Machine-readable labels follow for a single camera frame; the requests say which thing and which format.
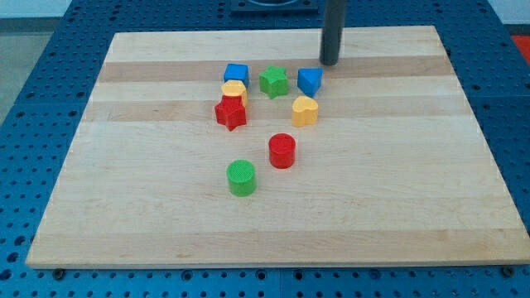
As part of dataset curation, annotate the green star block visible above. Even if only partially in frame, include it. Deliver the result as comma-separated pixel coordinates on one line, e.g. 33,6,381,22
259,65,288,99

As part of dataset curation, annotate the red star block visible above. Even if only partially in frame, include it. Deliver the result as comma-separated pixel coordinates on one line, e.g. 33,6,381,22
214,95,247,131

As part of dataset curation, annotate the red cylinder block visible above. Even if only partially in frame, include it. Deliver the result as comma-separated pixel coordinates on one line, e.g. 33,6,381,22
268,133,296,169

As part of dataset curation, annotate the blue cube block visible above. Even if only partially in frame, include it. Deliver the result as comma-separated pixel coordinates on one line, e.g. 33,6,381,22
223,63,249,88

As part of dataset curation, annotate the light wooden board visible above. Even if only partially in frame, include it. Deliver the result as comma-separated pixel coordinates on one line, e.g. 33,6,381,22
26,26,529,269

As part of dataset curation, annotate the blue triangle block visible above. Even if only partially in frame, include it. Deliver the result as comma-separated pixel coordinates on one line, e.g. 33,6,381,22
297,68,324,98

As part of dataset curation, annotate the yellow hexagon block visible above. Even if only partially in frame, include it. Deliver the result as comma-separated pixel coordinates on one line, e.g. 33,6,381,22
221,79,248,107

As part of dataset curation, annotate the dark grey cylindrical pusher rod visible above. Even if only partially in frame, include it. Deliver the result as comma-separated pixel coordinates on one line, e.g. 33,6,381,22
319,0,347,66

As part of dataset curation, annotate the dark robot base mount plate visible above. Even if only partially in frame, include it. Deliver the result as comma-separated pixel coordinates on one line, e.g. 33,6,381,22
229,0,320,15

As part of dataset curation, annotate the yellow heart block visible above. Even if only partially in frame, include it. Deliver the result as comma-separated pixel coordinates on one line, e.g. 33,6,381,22
291,96,319,127

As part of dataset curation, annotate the green cylinder block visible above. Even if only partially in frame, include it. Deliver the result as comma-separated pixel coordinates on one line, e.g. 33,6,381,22
226,160,257,197

